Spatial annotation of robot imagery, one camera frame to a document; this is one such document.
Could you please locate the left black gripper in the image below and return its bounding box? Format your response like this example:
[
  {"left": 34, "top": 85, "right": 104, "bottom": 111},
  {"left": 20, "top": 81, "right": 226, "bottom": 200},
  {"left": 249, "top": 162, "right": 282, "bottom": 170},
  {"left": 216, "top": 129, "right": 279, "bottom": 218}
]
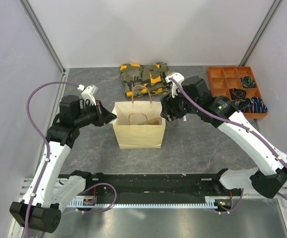
[{"left": 74, "top": 100, "right": 117, "bottom": 128}]

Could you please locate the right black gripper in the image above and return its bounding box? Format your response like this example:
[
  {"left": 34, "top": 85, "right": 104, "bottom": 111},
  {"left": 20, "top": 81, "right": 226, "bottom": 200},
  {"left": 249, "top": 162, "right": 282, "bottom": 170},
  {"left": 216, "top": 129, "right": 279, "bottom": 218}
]
[{"left": 160, "top": 85, "right": 200, "bottom": 123}]

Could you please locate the brown paper bag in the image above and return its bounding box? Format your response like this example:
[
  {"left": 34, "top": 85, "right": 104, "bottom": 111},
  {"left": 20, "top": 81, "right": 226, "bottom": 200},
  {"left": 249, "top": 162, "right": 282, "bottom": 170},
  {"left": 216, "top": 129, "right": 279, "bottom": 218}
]
[{"left": 112, "top": 94, "right": 166, "bottom": 149}]

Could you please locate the cardboard cup carrier tray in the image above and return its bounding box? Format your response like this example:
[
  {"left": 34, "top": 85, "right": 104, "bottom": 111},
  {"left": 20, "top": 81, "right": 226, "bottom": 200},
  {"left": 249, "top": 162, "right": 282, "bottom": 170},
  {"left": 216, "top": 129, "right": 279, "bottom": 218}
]
[{"left": 138, "top": 118, "right": 162, "bottom": 125}]

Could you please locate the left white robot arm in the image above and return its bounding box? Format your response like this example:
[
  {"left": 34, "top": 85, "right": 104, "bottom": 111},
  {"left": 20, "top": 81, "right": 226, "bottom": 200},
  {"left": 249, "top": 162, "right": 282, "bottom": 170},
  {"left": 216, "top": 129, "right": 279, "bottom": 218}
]
[{"left": 9, "top": 95, "right": 117, "bottom": 236}]

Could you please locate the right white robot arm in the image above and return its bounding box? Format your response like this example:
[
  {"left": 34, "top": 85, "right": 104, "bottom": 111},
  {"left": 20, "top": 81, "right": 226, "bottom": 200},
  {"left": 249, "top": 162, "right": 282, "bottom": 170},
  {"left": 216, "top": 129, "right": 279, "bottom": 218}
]
[{"left": 160, "top": 72, "right": 287, "bottom": 198}]

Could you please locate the camouflage folded cloth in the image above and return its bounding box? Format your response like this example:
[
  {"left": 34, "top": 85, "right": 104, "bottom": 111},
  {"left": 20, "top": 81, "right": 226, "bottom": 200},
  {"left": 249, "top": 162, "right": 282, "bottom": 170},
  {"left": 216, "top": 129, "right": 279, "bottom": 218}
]
[{"left": 119, "top": 62, "right": 171, "bottom": 98}]

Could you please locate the orange compartment organizer tray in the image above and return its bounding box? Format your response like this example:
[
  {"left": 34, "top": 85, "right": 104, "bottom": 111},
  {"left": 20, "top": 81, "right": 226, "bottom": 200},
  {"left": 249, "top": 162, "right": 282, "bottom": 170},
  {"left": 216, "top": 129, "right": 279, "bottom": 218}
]
[{"left": 207, "top": 65, "right": 268, "bottom": 120}]

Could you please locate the dark brown rolled sock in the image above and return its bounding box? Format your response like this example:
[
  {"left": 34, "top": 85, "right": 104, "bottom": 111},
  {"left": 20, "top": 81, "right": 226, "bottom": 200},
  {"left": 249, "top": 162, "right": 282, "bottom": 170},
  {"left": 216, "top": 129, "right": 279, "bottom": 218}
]
[{"left": 229, "top": 88, "right": 247, "bottom": 100}]

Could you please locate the dark blue patterned sock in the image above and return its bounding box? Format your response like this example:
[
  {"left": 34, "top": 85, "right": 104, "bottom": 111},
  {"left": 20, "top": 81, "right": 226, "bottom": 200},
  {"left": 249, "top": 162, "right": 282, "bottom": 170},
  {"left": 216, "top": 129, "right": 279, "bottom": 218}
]
[{"left": 235, "top": 98, "right": 252, "bottom": 113}]

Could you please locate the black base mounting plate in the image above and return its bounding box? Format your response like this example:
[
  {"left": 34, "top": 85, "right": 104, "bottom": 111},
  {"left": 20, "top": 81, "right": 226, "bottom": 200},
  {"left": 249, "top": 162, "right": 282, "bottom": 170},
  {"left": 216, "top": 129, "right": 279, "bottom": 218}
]
[{"left": 72, "top": 170, "right": 241, "bottom": 205}]

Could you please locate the blue yellow rolled sock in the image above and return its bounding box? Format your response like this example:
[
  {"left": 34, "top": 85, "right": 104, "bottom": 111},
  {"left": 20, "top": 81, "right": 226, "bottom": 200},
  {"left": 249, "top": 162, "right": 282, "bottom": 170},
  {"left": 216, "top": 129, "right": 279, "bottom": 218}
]
[{"left": 241, "top": 75, "right": 255, "bottom": 88}]

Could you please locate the blue white striped sock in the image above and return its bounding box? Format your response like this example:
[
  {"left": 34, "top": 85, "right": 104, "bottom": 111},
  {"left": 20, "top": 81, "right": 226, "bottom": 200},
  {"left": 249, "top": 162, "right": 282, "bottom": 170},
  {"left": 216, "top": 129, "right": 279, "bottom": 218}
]
[{"left": 250, "top": 97, "right": 268, "bottom": 113}]

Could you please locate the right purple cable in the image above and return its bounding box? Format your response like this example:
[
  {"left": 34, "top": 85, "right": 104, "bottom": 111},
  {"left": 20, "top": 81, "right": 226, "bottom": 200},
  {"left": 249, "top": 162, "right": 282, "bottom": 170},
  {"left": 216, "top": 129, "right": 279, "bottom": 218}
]
[{"left": 170, "top": 78, "right": 287, "bottom": 214}]

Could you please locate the purple cable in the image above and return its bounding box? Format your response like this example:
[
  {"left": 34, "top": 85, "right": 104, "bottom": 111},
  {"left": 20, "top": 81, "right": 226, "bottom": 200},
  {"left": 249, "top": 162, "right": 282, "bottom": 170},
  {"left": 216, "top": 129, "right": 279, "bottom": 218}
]
[
  {"left": 170, "top": 78, "right": 287, "bottom": 214},
  {"left": 24, "top": 81, "right": 84, "bottom": 238}
]

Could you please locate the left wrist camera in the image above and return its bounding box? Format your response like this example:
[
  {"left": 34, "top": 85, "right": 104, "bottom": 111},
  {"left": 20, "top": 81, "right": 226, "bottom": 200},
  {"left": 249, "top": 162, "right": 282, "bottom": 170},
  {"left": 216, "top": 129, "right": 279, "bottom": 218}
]
[{"left": 77, "top": 84, "right": 98, "bottom": 105}]

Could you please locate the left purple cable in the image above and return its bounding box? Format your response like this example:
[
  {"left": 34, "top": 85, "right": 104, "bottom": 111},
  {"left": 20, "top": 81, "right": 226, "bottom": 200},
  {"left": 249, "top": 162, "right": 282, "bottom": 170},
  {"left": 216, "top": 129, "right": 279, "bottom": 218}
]
[{"left": 24, "top": 81, "right": 84, "bottom": 238}]

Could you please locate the white slotted cable duct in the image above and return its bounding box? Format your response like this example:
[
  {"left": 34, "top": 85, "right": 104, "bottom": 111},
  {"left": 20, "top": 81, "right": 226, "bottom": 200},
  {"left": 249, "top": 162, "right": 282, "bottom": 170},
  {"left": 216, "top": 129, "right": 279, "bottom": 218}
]
[{"left": 67, "top": 197, "right": 217, "bottom": 209}]

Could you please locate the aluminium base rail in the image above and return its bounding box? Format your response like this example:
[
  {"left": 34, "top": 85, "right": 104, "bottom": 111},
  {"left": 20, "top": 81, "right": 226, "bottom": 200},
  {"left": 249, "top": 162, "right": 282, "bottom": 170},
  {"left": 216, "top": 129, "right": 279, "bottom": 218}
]
[{"left": 19, "top": 177, "right": 287, "bottom": 199}]

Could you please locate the left aluminium frame post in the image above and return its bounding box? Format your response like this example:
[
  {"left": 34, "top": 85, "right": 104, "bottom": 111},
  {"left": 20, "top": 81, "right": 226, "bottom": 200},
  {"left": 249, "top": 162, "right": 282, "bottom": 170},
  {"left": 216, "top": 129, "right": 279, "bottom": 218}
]
[{"left": 19, "top": 0, "right": 66, "bottom": 75}]

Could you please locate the aluminium frame post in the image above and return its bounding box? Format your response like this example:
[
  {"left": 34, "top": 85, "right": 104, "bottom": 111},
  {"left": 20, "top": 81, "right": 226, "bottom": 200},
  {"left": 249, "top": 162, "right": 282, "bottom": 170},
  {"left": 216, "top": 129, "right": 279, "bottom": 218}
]
[
  {"left": 19, "top": 0, "right": 66, "bottom": 75},
  {"left": 239, "top": 0, "right": 283, "bottom": 66}
]

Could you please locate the right aluminium frame post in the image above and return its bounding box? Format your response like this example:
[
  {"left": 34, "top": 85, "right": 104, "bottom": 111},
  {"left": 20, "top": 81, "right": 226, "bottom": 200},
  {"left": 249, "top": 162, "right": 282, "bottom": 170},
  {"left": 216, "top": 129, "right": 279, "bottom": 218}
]
[{"left": 239, "top": 0, "right": 283, "bottom": 66}]

